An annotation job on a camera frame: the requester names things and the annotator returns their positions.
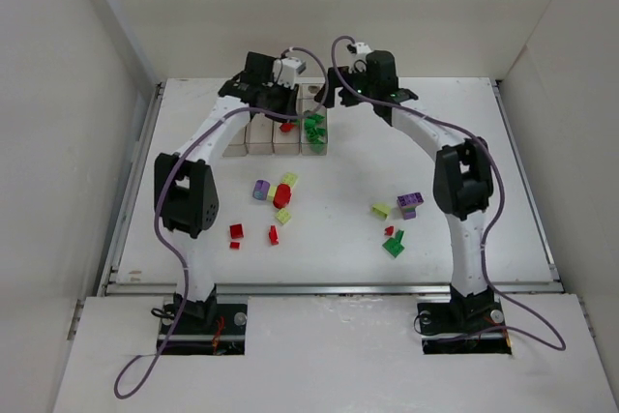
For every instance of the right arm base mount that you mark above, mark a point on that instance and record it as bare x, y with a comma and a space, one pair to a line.
446, 330

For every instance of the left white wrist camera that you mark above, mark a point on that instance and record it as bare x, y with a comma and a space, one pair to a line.
286, 71

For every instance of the purple round lego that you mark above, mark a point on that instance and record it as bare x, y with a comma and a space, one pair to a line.
261, 189

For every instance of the yellow lego by purple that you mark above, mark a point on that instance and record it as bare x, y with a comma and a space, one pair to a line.
272, 193

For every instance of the red square lego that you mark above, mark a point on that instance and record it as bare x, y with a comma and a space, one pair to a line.
236, 231

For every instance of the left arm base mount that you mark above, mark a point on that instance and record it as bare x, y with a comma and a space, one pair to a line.
221, 332

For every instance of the red lego piece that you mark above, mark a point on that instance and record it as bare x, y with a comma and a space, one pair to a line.
287, 127

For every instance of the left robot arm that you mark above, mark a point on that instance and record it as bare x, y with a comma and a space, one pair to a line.
186, 198

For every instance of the purple lego stack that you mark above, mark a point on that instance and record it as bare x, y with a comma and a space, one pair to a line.
408, 204

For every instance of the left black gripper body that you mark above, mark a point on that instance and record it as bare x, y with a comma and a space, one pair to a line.
282, 95

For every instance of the red round lego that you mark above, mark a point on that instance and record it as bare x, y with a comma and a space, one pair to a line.
282, 196

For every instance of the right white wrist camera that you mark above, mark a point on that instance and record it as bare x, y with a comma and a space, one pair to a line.
359, 50

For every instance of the yellow lego lower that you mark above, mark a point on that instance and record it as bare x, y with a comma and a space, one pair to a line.
283, 216

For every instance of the aluminium rail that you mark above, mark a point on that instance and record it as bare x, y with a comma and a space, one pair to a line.
160, 289

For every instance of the yellow sloped lego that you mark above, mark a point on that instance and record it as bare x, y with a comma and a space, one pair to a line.
381, 210

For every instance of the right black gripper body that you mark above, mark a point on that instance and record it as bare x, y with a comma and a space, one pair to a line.
341, 94

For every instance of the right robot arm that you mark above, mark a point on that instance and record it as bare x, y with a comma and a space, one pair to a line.
462, 183

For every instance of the yellow lego upper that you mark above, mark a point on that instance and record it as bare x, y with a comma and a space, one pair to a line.
290, 179

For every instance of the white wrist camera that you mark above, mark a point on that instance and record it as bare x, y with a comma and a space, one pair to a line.
359, 50
286, 71

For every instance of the red tall lego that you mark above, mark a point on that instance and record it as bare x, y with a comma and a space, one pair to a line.
273, 235

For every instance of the green lego plate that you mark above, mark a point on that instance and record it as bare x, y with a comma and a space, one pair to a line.
393, 245

